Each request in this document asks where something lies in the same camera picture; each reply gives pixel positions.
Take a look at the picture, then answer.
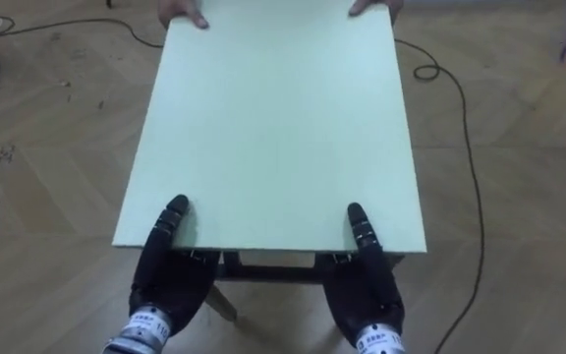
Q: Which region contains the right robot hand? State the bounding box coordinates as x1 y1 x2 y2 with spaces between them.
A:
322 202 406 349

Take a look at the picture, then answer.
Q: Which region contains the black floor cable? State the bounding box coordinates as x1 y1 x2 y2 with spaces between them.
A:
394 37 485 354
0 18 165 50

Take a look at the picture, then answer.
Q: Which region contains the pale green table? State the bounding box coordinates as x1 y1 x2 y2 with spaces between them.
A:
111 0 428 323

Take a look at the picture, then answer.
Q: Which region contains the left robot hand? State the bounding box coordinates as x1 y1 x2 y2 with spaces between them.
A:
128 194 221 338

